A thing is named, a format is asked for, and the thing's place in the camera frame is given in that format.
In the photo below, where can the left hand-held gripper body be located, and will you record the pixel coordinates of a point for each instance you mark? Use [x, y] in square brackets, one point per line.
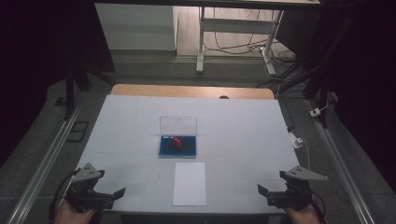
[84, 194]

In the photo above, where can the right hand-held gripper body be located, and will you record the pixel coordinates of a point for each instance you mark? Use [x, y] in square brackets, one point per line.
[291, 196]

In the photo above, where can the red stamp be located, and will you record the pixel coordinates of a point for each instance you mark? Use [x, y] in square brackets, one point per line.
[176, 141]

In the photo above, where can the blue box with clear lid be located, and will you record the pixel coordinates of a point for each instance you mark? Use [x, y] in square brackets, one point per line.
[183, 150]

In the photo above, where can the person's right hand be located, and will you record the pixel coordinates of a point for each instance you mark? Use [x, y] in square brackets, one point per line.
[303, 217]

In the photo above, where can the person's left hand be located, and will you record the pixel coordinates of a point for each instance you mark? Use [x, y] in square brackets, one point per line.
[71, 216]

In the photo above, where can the white power adapter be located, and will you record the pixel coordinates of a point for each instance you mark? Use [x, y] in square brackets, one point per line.
[296, 142]

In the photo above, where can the white table cover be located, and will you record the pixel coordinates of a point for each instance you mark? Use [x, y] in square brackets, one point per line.
[124, 130]

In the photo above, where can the white paper sheet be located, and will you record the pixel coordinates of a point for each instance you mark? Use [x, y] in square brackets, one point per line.
[190, 185]

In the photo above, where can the black metal stand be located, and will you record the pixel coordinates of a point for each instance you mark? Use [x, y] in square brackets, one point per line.
[70, 93]
[323, 90]

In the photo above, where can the dark curtain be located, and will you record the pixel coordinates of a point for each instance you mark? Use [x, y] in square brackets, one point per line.
[373, 77]
[31, 62]

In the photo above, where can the white cabinet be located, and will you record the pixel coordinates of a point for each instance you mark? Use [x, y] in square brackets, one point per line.
[137, 28]

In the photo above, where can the aluminium rail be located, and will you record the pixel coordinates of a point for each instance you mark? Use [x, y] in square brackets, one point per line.
[46, 168]
[339, 161]

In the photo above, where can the black rectangular floor frame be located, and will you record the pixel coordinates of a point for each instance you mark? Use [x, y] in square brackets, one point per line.
[77, 132]

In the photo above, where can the white desk frame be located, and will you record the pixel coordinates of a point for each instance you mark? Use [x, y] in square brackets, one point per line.
[236, 26]

